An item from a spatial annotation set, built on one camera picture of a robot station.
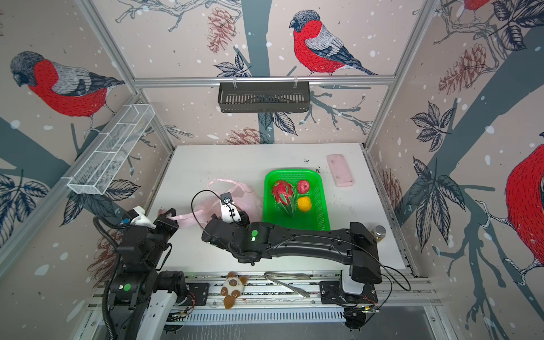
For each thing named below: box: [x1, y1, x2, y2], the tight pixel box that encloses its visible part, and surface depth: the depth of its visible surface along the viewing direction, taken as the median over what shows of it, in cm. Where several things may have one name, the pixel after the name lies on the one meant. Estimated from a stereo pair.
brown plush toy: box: [220, 271, 248, 310], surface depth 74 cm
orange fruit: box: [297, 196, 312, 213], surface depth 93 cm
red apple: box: [297, 179, 311, 195], surface depth 99 cm
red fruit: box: [271, 180, 295, 217], surface depth 94 cm
